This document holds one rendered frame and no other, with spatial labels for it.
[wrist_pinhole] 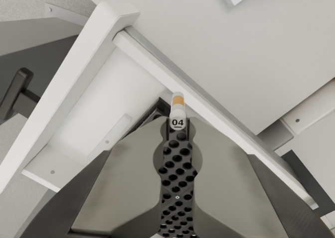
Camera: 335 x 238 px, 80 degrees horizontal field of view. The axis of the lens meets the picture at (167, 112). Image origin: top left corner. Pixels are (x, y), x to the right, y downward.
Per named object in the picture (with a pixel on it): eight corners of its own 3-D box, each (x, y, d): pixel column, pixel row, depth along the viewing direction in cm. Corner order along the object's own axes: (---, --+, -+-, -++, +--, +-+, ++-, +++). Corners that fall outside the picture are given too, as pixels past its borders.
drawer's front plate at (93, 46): (36, 142, 36) (-17, 192, 26) (130, 2, 25) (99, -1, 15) (45, 148, 36) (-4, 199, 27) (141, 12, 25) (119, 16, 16)
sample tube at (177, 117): (184, 102, 18) (186, 131, 14) (171, 102, 18) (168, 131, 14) (185, 89, 17) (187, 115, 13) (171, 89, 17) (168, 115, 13)
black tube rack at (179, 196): (95, 160, 35) (79, 190, 29) (160, 89, 28) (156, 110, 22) (189, 218, 41) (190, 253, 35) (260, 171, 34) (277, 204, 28)
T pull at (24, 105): (1, 111, 24) (-8, 117, 23) (26, 64, 21) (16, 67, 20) (30, 129, 25) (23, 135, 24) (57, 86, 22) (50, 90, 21)
